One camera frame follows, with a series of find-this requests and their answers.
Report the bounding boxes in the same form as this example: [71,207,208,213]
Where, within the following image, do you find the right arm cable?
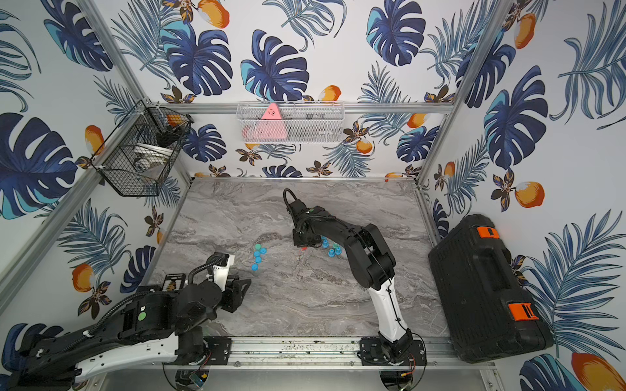
[283,188,302,218]

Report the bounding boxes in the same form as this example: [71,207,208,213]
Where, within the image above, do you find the pink triangular object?
[253,103,289,141]

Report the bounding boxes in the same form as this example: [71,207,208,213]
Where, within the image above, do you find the black plastic tool case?
[429,214,554,363]

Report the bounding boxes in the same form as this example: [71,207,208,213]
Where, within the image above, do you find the white items in wire basket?
[133,143,173,180]

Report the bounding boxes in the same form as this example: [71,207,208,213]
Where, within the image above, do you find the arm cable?
[283,188,302,218]
[186,258,226,287]

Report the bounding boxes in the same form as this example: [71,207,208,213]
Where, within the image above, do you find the clear wall shelf basket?
[236,101,345,143]

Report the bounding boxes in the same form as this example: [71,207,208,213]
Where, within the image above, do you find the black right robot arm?
[287,200,413,364]

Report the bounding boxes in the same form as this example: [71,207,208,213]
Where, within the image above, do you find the black wire basket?
[89,101,193,197]

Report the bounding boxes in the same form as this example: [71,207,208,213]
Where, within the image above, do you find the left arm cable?
[186,258,226,287]

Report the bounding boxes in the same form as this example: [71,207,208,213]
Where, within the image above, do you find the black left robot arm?
[1,277,251,390]

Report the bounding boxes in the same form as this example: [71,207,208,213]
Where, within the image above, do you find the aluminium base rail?
[97,335,495,371]

